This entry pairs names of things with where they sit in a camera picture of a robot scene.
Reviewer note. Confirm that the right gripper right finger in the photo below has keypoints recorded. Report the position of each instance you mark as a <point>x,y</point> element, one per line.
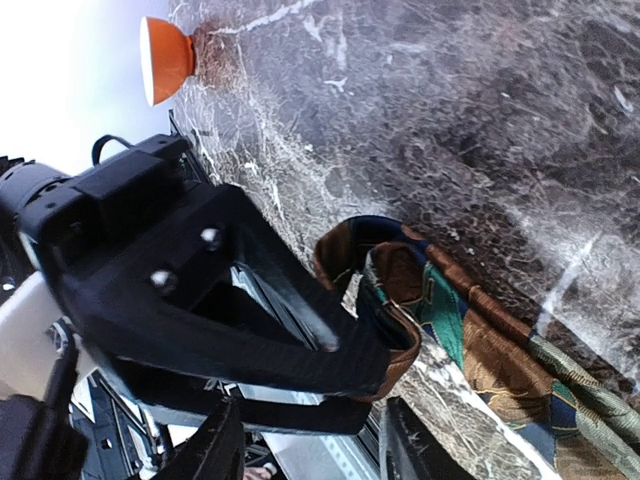
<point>215,451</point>

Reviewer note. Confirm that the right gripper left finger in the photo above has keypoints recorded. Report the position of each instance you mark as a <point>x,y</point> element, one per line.
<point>197,283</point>

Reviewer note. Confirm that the brown green patterned tie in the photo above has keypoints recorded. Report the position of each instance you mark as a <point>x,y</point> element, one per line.
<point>409,286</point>

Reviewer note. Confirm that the white orange bowl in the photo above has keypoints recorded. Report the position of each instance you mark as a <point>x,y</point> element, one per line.
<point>167,59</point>

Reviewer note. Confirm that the grey cable duct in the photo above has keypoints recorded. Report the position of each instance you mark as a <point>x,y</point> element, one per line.
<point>289,456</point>

